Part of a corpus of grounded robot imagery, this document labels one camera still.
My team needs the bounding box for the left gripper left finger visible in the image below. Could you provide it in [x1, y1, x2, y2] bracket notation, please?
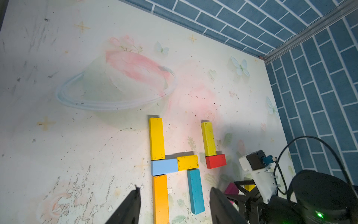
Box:
[105, 187, 141, 224]

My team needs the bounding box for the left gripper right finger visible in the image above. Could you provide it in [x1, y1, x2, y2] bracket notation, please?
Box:
[209, 187, 248, 224]

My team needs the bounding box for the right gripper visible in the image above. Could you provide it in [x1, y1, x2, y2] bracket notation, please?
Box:
[233, 180, 265, 224]

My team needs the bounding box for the magenta block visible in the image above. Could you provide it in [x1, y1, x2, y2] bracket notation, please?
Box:
[224, 183, 240, 195]

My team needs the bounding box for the teal long block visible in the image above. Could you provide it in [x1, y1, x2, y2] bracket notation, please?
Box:
[187, 169, 205, 215]

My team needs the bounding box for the orange-yellow long block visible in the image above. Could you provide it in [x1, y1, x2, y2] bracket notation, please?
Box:
[153, 175, 170, 224]

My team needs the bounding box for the red block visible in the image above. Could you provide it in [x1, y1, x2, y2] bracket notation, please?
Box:
[206, 154, 227, 169]

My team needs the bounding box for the light blue short block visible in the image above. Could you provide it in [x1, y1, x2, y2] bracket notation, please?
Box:
[151, 158, 179, 176]

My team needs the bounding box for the small yellow short block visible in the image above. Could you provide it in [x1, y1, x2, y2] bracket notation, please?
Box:
[177, 155, 199, 171]

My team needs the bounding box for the lemon yellow long block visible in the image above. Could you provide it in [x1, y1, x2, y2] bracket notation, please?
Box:
[201, 122, 217, 156]

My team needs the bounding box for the bright yellow long block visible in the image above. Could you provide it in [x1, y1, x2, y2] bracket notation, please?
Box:
[244, 184, 256, 191]

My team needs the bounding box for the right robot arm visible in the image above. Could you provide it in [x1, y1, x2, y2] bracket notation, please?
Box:
[226, 137, 358, 224]

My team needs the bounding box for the floral table mat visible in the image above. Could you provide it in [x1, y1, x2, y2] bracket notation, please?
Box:
[1, 1, 287, 224]

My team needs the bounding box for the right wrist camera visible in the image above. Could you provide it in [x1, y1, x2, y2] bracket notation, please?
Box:
[239, 150, 277, 204]

